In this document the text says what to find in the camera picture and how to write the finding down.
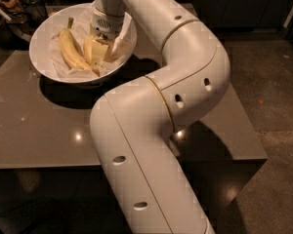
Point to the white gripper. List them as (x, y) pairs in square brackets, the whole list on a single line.
[(107, 25)]

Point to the yellow banana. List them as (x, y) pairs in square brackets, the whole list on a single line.
[(87, 49), (68, 50)]

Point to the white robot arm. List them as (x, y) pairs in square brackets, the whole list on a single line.
[(131, 124)]

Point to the white bowl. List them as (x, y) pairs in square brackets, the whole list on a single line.
[(45, 53)]

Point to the white paper towel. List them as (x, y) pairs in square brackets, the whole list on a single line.
[(82, 50)]

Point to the clutter on dark side table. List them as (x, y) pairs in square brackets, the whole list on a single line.
[(18, 21)]

